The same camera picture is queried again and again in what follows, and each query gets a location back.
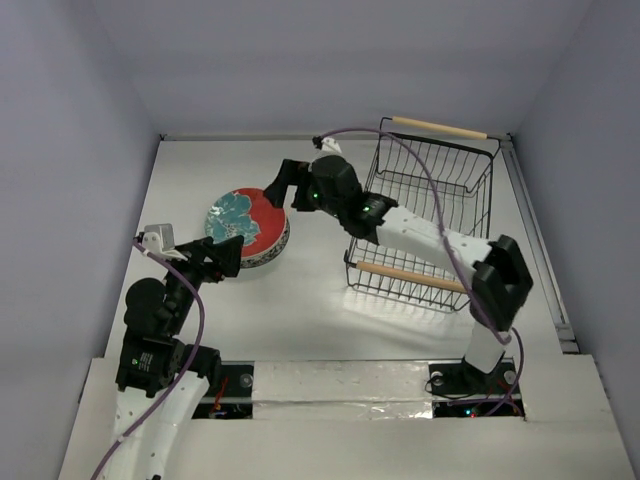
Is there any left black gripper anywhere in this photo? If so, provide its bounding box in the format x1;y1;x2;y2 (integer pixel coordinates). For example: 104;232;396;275
164;233;243;332

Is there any blue patterned plate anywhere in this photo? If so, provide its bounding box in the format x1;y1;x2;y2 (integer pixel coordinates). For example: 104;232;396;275
241;223;290;269

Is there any red plate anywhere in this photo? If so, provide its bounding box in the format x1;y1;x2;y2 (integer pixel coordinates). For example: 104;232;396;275
204;187;288;242

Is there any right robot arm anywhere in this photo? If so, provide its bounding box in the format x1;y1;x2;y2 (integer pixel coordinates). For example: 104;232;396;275
264;155;533;392

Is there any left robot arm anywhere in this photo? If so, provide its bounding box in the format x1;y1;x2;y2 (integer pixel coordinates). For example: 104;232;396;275
92;224;244;479

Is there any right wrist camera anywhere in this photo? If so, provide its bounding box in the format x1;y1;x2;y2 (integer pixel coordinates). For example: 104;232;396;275
312;136;343;158

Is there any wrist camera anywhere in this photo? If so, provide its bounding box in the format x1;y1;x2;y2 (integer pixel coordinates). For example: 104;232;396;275
312;136;343;158
140;223;175;255

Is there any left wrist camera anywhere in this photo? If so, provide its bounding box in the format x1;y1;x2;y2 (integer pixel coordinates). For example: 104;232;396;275
140;223;175;255

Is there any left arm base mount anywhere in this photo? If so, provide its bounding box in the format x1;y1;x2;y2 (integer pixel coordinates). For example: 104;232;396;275
192;362;254;420

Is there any black wire dish rack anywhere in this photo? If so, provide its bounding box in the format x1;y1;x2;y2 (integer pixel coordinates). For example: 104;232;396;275
344;131;498;313

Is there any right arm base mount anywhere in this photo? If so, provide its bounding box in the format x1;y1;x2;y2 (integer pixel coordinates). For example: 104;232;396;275
424;359;525;419

